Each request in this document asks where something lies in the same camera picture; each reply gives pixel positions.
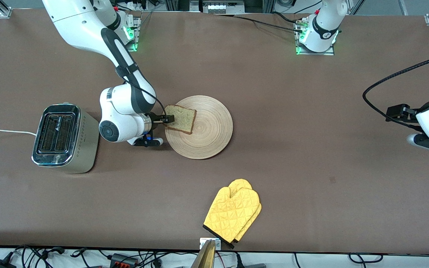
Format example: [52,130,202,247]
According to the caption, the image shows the black tangled floor cable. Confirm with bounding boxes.
[13,245,66,268]

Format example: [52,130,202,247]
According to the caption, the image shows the black looped floor cable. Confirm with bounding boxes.
[349,253,384,264]

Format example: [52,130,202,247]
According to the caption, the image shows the round wooden plate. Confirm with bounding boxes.
[164,95,233,160]

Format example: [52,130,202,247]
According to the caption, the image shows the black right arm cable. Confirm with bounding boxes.
[116,65,167,120]

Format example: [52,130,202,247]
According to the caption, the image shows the yellow quilted oven mitt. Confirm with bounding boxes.
[203,186,260,244]
[228,179,262,249]

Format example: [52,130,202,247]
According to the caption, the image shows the black red connector block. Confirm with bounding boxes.
[109,253,139,267]

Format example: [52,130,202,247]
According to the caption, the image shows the black cable across table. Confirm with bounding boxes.
[233,11,305,32]

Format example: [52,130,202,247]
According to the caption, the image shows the gold metal bar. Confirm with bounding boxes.
[190,239,217,268]

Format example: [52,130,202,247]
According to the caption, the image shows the white toaster power cable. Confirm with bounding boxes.
[0,129,37,137]

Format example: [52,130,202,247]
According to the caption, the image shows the brown bread slice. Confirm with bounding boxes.
[163,105,197,135]

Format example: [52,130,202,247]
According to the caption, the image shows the white table edge bracket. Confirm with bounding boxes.
[200,238,222,251]

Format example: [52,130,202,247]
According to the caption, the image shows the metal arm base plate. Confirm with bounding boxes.
[123,17,141,52]
[295,19,335,56]

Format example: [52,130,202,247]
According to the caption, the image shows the chrome two-slot toaster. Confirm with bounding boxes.
[31,102,100,174]

